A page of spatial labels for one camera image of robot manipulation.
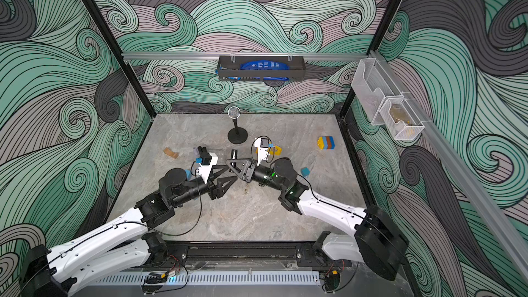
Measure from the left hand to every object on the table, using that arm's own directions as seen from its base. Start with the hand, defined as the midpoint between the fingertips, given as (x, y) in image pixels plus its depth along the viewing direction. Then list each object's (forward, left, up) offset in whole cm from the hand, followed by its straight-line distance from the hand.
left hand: (233, 170), depth 68 cm
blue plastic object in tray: (+49, -11, +10) cm, 52 cm away
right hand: (+1, +1, +3) cm, 4 cm away
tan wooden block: (+24, +37, -25) cm, 51 cm away
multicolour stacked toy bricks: (+29, -43, -23) cm, 57 cm away
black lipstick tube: (+3, 0, +5) cm, 6 cm away
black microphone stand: (+36, +4, -25) cm, 44 cm away
